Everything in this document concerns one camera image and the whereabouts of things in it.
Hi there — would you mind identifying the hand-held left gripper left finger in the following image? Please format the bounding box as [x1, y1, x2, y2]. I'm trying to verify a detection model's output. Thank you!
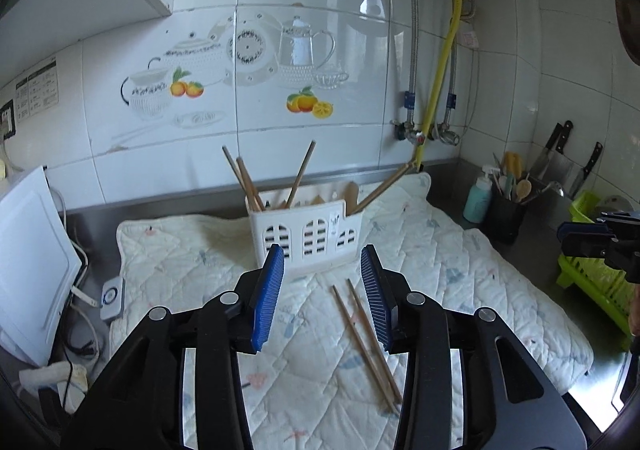
[60, 244, 286, 450]

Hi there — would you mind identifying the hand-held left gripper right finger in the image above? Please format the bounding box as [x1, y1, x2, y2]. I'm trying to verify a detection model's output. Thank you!
[361, 244, 588, 450]

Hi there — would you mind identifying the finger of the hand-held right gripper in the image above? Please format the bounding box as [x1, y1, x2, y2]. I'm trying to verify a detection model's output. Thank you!
[597, 211, 640, 226]
[557, 221, 615, 258]

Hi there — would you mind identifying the white plastic chopstick holder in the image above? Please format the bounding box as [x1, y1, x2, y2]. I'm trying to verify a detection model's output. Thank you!
[245, 197, 363, 281]

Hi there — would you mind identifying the person's right hand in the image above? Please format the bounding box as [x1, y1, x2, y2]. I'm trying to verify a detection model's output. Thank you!
[629, 282, 640, 337]

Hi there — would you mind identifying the metal bowl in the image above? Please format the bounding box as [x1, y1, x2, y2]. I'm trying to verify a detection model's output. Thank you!
[597, 195, 636, 216]

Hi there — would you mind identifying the green dish rack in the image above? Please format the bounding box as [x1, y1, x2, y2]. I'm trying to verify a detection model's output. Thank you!
[556, 190, 640, 351]

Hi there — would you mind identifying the metal ladle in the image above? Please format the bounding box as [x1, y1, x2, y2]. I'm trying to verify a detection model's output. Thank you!
[525, 181, 566, 205]

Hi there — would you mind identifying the steel cleaver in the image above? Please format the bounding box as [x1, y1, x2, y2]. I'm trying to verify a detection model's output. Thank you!
[545, 120, 575, 191]

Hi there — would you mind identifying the white quilted printed mat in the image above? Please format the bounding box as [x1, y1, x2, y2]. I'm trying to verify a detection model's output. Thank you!
[107, 172, 596, 450]

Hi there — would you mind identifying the black utensil holder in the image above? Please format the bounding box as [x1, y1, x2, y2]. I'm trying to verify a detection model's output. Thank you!
[487, 185, 528, 246]

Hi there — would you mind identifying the blue soap dispenser bottle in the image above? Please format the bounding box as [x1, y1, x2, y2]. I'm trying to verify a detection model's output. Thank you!
[462, 166, 493, 225]

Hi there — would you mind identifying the white power adapter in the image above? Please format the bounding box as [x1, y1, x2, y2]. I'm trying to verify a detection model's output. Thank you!
[99, 276, 126, 322]

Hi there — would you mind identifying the red knob pipe valve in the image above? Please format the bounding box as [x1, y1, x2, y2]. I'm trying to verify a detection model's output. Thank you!
[391, 119, 427, 145]

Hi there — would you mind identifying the metal pipe valve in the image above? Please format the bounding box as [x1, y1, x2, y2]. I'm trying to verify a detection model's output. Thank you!
[432, 122, 461, 147]

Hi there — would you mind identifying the clear thin tube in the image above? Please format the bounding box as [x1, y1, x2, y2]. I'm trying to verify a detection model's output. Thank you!
[457, 0, 481, 141]

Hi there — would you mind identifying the dark brown hanging board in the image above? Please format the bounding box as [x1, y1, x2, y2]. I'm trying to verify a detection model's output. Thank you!
[612, 0, 640, 66]

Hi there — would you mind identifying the white cutting board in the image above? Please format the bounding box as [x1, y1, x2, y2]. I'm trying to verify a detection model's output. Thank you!
[0, 165, 83, 368]

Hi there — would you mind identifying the white label sticker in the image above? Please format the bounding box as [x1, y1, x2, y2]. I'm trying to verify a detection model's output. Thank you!
[14, 61, 61, 121]

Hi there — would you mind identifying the black handled kitchen knife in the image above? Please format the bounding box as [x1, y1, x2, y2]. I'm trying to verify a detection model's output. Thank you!
[529, 122, 562, 177]
[570, 141, 604, 198]

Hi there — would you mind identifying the yellow handled utensil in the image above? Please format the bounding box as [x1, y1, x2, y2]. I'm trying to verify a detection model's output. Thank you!
[502, 151, 523, 181]

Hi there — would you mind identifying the white power cable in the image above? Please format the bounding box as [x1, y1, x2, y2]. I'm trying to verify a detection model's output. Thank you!
[50, 187, 101, 311]

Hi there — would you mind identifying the black power cable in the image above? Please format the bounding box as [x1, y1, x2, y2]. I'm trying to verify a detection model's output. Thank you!
[65, 300, 101, 361]

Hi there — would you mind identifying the metal flexible hose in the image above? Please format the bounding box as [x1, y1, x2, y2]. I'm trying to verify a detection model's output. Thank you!
[395, 0, 421, 126]
[442, 45, 461, 128]

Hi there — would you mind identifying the yellow gas hose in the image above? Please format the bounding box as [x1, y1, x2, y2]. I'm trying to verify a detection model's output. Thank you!
[415, 0, 466, 166]

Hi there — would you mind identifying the black wall socket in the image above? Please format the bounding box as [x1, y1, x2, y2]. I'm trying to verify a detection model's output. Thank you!
[0, 99, 16, 138]

